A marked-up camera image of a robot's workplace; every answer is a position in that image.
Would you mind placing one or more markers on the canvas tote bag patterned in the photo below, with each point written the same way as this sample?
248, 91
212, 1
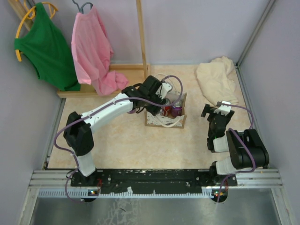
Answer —
160, 121

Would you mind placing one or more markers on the purple can in bag right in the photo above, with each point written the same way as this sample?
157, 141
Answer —
176, 109

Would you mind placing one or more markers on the yellow clothes hanger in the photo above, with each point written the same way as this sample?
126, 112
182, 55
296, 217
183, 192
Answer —
30, 14

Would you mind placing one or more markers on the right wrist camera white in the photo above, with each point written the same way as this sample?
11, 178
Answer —
224, 107

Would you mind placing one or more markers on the green tank top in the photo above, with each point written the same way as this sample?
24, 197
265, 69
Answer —
47, 50

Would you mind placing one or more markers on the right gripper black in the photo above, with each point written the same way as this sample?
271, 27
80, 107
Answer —
209, 109

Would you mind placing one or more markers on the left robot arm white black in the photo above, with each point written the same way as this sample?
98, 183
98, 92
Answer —
81, 127

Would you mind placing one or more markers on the red can in bag back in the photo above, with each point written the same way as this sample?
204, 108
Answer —
167, 109

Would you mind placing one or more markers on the pink shirt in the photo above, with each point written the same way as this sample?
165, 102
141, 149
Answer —
92, 53

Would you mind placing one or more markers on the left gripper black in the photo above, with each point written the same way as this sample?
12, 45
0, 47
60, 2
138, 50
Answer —
154, 110

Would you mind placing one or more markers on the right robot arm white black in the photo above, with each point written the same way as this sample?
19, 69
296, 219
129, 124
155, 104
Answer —
246, 149

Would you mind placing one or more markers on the cream folded cloth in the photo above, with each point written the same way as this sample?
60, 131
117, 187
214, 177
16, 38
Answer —
214, 82

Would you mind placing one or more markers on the grey clothes hanger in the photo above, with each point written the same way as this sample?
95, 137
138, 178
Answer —
81, 8

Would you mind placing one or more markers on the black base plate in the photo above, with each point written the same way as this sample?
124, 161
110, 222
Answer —
148, 181

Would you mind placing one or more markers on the aluminium frame rail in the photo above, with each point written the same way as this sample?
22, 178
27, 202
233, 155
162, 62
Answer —
57, 183

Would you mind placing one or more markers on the wooden clothes rack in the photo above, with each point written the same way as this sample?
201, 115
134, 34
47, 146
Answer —
135, 73

